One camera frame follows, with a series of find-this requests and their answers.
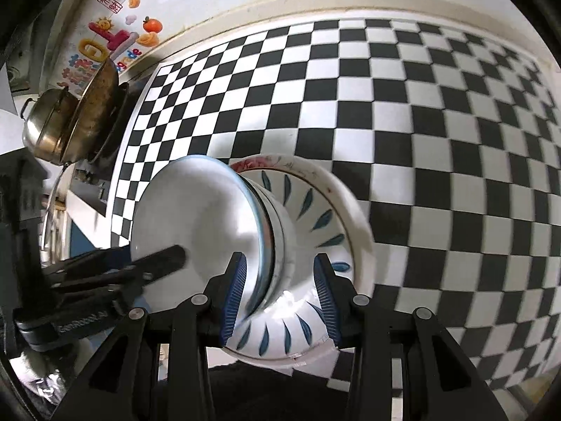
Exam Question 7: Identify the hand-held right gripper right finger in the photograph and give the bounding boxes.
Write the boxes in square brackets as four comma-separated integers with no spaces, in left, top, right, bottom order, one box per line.
[313,252,509,421]

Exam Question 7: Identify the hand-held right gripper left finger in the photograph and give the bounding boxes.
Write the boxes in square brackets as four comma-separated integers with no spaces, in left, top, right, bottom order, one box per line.
[53,252,248,421]

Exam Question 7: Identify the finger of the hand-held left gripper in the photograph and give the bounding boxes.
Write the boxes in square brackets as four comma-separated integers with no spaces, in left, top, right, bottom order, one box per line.
[109,245,187,283]
[44,248,133,278]

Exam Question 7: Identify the white bowl with blue pattern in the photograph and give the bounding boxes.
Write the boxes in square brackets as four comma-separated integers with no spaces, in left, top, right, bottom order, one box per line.
[130,155,268,316]

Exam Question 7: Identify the white plate with blue leaves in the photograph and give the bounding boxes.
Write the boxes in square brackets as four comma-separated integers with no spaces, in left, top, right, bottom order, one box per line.
[225,169,357,358]

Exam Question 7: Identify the white plate with red flowers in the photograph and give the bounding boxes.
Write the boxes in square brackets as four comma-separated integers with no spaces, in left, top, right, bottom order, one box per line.
[228,153,376,367]

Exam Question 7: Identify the blue cabinet panel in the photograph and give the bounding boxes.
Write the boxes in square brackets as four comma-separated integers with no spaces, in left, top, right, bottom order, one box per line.
[69,221,108,257]

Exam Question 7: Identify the stainless steel pot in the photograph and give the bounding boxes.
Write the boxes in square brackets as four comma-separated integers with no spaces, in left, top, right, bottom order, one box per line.
[20,88,82,161]

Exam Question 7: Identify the worn metal wok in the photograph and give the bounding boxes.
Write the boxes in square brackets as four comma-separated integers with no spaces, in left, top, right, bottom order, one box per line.
[59,59,121,165]

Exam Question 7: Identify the black and white checkered tablecloth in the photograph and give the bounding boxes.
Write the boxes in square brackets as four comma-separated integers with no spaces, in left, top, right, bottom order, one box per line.
[107,18,561,391]

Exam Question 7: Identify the colourful wall stickers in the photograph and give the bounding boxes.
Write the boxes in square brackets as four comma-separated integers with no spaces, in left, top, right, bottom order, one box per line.
[57,0,163,93]

